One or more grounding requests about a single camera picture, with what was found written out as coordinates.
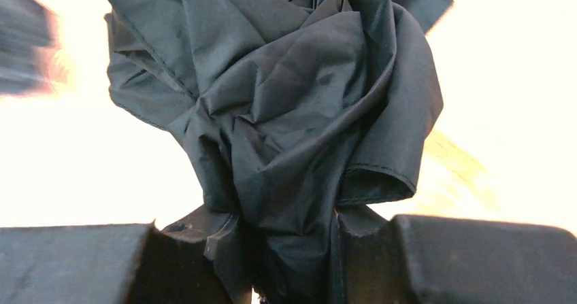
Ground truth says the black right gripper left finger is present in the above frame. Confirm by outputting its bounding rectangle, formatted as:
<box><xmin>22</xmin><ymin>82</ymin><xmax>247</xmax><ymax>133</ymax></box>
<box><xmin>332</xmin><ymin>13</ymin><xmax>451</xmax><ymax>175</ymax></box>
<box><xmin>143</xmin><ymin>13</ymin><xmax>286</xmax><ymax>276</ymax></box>
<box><xmin>1</xmin><ymin>207</ymin><xmax>252</xmax><ymax>303</ymax></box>

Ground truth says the black folding umbrella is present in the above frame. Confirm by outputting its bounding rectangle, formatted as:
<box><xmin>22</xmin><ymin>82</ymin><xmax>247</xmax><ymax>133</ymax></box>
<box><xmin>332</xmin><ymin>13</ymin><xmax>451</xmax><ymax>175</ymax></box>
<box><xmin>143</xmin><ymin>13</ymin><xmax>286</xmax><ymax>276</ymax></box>
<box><xmin>108</xmin><ymin>0</ymin><xmax>443</xmax><ymax>303</ymax></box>

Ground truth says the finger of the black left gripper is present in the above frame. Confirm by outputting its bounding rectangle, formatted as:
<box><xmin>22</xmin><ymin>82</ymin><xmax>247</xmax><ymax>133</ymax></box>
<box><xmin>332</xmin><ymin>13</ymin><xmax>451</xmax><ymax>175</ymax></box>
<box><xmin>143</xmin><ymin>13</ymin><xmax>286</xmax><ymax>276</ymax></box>
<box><xmin>1</xmin><ymin>0</ymin><xmax>60</xmax><ymax>96</ymax></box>

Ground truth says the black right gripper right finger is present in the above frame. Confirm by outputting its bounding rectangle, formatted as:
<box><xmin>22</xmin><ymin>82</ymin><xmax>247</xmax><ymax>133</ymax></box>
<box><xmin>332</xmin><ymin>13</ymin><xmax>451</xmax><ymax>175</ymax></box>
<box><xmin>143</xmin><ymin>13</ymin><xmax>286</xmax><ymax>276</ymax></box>
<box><xmin>337</xmin><ymin>205</ymin><xmax>576</xmax><ymax>303</ymax></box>

